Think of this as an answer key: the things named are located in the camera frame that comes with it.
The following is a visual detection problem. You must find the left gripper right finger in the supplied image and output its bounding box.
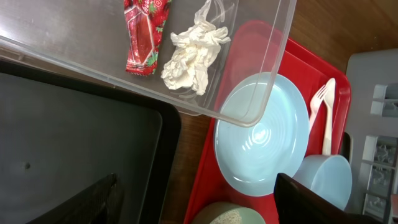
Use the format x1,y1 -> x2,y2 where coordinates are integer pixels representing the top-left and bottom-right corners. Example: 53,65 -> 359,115
274,173 -> 381,224

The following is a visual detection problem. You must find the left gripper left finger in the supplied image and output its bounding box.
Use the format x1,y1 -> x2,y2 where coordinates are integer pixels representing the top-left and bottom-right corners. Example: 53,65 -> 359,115
28,174 -> 124,224

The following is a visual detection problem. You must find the light blue bowl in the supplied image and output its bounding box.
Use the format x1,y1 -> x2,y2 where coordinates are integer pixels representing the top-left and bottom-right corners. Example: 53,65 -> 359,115
294,155 -> 352,210

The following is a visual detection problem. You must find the white plastic spoon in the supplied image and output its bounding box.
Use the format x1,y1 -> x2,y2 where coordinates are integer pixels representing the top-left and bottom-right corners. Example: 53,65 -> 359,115
322,78 -> 336,156

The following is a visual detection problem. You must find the white napkin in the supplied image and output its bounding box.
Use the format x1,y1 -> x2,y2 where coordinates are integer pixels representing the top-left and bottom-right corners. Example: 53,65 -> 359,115
161,0 -> 231,95

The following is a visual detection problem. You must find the red snack wrapper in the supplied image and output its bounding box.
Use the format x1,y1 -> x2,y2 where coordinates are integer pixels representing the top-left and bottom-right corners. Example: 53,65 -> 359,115
124,0 -> 171,76

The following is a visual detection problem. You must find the white plastic fork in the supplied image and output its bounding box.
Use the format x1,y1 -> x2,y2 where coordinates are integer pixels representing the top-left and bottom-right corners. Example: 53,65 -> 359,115
309,85 -> 328,132

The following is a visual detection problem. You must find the grey dishwasher rack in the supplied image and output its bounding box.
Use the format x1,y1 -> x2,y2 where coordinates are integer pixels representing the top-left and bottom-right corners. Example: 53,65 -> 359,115
345,49 -> 397,223

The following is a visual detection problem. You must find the green bowl with rice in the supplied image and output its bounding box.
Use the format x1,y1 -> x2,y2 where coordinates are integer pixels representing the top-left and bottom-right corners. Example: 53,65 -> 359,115
191,202 -> 265,224

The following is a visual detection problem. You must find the light blue plate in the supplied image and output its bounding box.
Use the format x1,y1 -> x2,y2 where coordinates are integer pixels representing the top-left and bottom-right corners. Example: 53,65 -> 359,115
214,72 -> 309,197

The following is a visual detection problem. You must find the black plastic tray bin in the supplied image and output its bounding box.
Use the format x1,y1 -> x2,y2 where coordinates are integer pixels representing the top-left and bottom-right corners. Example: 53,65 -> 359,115
1,61 -> 182,223

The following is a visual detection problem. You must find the red serving tray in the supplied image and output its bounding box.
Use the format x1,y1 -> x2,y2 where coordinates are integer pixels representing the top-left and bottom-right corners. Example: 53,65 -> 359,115
184,20 -> 351,223

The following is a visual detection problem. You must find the clear plastic bin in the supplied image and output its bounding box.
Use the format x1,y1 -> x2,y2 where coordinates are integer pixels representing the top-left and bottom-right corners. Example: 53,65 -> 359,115
1,0 -> 296,127

